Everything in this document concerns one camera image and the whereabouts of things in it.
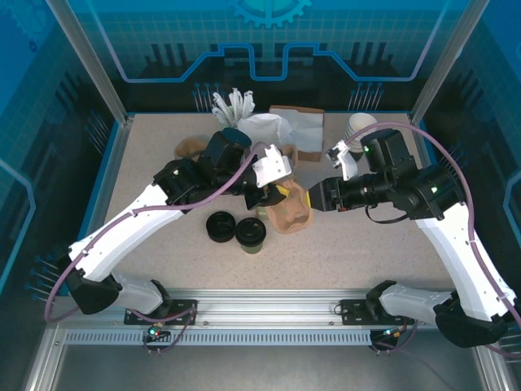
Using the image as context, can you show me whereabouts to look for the brown pulp cup carrier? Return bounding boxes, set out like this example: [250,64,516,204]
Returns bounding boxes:
[260,143,315,235]

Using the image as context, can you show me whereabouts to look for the black plastic cup lid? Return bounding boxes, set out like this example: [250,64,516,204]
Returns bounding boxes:
[234,217,268,247]

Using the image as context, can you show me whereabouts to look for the floral green paper bag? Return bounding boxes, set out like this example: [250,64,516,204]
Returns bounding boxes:
[238,112,295,148]

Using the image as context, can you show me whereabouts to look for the brown cardboard napkin box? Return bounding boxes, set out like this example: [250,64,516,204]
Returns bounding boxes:
[268,104,326,163]

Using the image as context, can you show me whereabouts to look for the stack of brown pulp carriers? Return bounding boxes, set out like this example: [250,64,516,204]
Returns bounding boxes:
[173,137,212,160]

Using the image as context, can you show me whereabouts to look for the white paper napkins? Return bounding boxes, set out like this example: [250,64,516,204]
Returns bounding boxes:
[270,108,325,152]

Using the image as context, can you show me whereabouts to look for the paper wrapped straw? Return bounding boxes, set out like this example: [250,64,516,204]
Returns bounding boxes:
[211,92,232,126]
[239,90,256,123]
[228,87,243,125]

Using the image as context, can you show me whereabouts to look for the stack of white paper cups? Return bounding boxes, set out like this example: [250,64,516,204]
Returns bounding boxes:
[344,112,379,162]

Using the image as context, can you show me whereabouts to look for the small LED circuit board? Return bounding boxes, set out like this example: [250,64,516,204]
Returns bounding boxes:
[378,327,408,344]
[142,323,170,344]

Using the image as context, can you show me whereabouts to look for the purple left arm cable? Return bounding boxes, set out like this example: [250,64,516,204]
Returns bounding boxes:
[43,143,272,325]

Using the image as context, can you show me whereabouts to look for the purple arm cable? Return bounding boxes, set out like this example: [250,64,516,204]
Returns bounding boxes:
[43,143,272,325]
[344,121,521,359]

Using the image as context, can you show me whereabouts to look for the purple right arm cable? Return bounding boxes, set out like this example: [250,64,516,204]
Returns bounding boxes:
[344,121,521,359]

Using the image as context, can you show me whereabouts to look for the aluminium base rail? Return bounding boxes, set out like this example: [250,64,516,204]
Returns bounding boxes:
[52,288,453,330]

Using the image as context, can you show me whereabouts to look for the aluminium frame post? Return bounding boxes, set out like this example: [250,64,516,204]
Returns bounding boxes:
[44,0,135,127]
[409,0,492,125]

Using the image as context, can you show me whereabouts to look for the slotted metal cable duct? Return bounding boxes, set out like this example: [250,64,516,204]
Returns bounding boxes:
[63,328,374,347]

